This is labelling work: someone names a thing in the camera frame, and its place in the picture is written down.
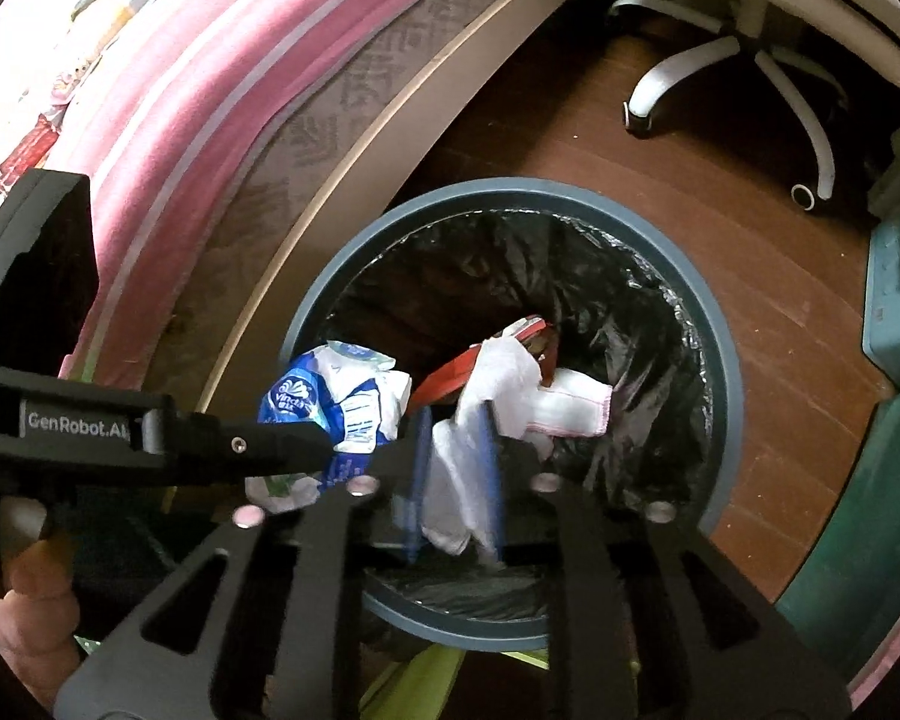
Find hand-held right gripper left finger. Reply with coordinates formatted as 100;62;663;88
52;406;436;720

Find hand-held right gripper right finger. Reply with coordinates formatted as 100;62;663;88
476;401;852;720

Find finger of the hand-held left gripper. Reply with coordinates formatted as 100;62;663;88
144;396;340;494

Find blue and white packet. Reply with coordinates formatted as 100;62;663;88
244;340;415;516

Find white cloth pink edge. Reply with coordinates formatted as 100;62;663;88
427;336;616;557

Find grey round trash bin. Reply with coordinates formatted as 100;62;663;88
277;176;745;653

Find person's left hand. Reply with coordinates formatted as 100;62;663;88
0;496;83;711

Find red snack packet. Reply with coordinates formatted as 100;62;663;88
411;316;561;412

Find yellow-green plastic bag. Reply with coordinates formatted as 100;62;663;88
358;637;557;720

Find black bin liner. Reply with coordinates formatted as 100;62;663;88
330;206;713;616

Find printed pastel quilt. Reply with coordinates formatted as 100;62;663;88
0;0;222;197

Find grey patterned mattress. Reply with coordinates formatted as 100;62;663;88
148;0;580;407

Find pink striped bed sheet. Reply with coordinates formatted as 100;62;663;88
0;0;496;385

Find dark green container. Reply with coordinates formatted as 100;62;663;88
776;390;900;685

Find white office chair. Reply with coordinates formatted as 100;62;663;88
607;0;900;212

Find light wooden bed frame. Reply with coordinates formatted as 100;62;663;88
193;0;617;422

